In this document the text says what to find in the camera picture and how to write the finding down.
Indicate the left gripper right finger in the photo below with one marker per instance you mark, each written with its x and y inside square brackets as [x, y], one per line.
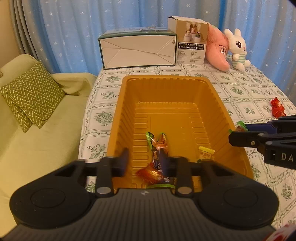
[182, 170]

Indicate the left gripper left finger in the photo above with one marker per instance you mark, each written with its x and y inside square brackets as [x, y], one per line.
[105, 170]

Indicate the red green candy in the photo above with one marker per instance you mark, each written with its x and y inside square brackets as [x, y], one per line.
[168, 182]

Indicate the yellow candy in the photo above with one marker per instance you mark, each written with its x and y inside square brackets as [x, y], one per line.
[205, 153]

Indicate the red snack packet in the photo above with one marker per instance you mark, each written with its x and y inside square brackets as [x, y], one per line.
[277, 109]

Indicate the orange foil candy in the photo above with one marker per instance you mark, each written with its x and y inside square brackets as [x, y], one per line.
[150, 175]

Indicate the dark orange snack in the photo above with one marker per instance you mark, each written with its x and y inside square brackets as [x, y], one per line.
[155, 146]

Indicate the colourful candy pile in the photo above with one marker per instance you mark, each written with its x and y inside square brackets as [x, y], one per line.
[240, 127]

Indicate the person's right hand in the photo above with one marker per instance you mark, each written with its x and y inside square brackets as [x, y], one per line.
[286, 233]

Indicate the green floral tablecloth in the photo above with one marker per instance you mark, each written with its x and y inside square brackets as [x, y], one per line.
[246, 96]

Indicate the orange plastic tray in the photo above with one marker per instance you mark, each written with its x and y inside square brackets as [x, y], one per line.
[188, 110]

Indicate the light green sofa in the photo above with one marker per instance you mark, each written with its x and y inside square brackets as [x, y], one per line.
[26, 156]

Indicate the green zigzag cushion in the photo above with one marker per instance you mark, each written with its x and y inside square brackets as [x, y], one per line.
[33, 96]

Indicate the white bunny plush toy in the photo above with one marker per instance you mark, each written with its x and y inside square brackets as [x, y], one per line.
[237, 46]

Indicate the pink plush toy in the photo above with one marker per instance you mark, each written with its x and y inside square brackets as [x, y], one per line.
[217, 48]

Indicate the long white green box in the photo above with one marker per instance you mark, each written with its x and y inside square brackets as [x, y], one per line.
[137, 47]

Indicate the brown white product box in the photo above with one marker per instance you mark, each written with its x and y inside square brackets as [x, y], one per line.
[192, 35]

